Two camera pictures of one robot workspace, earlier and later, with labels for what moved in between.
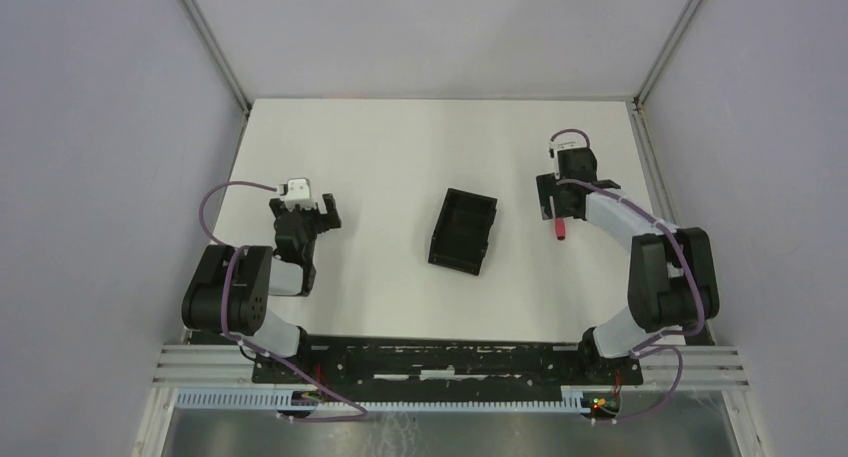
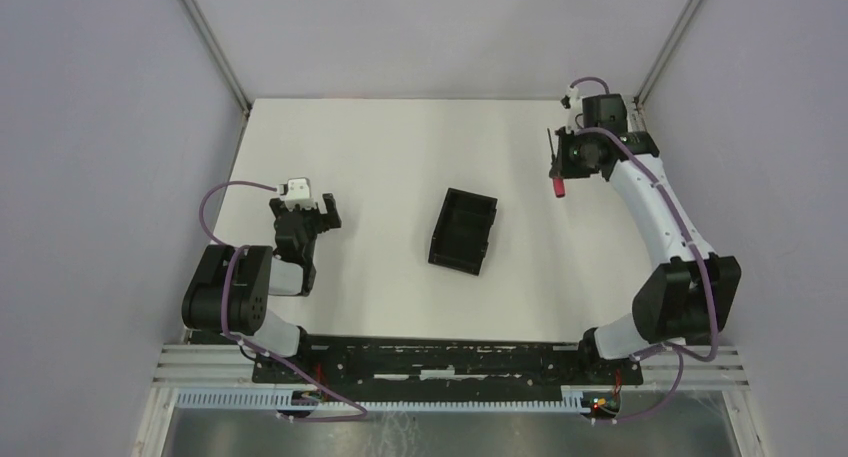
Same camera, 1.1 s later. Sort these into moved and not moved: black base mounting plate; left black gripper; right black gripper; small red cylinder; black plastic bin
Moved: right black gripper; small red cylinder
Not moved: black base mounting plate; left black gripper; black plastic bin
